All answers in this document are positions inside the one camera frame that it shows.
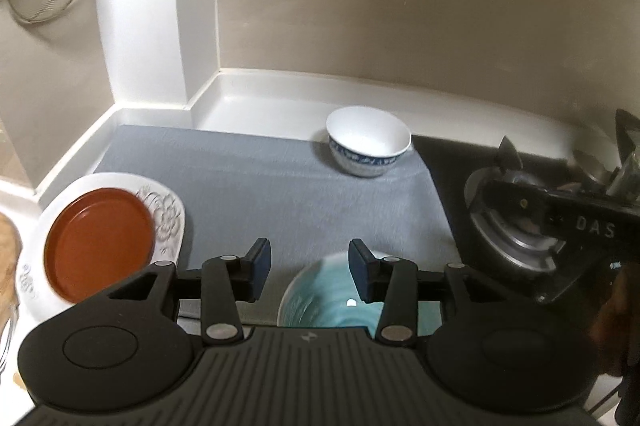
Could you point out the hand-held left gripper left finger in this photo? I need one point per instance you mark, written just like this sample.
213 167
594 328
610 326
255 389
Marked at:
264 268

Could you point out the wooden board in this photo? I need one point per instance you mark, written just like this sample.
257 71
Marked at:
9 256

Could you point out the grey mat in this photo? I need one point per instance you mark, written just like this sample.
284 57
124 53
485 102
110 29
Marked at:
275 196

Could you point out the person's right hand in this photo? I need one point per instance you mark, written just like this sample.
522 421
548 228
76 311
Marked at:
612 316

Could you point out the teal ribbed bowl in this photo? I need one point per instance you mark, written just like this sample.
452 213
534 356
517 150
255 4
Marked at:
325 296

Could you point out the white floral plate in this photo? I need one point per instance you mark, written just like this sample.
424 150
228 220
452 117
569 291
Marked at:
167 216

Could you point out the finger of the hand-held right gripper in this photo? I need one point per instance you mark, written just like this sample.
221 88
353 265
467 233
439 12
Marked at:
515 201

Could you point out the brown plate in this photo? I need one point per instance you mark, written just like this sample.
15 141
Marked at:
97 243

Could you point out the white bowl with blue pattern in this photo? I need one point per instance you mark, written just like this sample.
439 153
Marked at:
367 138

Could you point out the black gas stove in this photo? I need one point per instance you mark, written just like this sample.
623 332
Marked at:
450 166

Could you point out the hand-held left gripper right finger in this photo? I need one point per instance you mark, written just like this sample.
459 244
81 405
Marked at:
359 268

